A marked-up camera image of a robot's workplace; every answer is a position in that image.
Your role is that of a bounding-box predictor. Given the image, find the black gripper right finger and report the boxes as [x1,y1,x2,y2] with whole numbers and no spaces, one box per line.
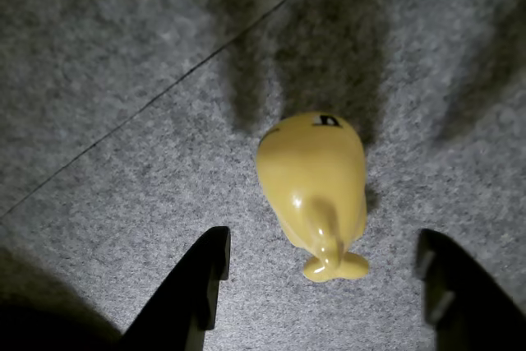
[414,228,526,351]

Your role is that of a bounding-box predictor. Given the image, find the yellow egg sushi figure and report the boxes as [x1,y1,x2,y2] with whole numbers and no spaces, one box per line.
[256,111,370,284]

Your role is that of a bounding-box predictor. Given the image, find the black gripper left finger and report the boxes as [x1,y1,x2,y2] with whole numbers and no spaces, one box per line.
[118,225,232,351]

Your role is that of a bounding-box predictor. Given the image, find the grey carpet tile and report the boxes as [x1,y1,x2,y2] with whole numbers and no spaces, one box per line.
[0,0,526,351]
[0,0,339,219]

